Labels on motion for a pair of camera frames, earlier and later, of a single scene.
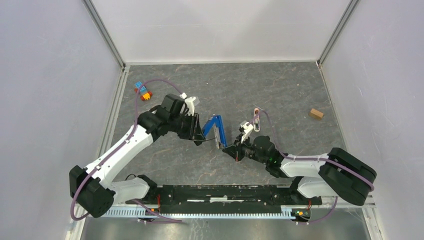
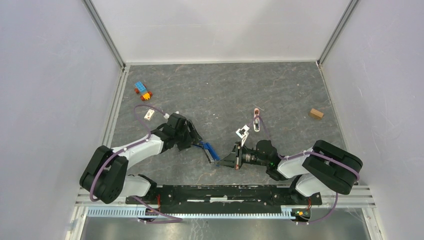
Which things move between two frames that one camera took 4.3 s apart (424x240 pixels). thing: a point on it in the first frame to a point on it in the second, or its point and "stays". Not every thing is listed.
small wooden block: [316, 113] stays
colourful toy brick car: [146, 95] stays
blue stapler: [216, 121] to [211, 155]
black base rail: [195, 198] stays
